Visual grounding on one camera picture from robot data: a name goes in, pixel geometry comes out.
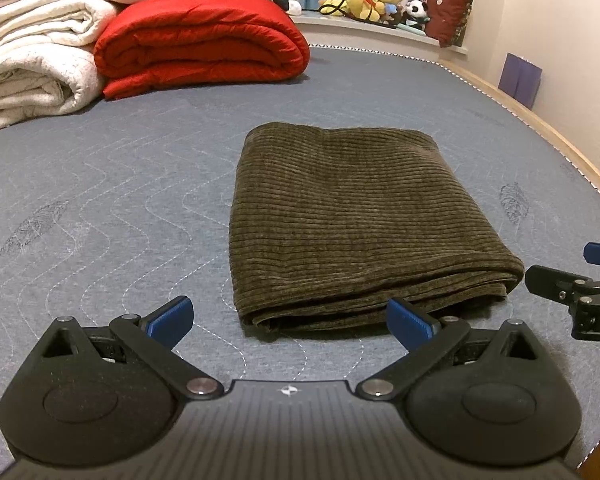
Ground brown corduroy pants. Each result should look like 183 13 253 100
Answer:
228 122 524 332

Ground folded red quilt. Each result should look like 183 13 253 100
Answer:
93 0 310 101

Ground folded white blanket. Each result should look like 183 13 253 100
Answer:
0 0 118 129

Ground panda plush toy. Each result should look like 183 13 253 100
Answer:
404 0 430 32

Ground yellow plush toy pile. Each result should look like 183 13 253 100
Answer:
318 0 403 27

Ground purple wall paper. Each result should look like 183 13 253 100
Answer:
498 53 542 110

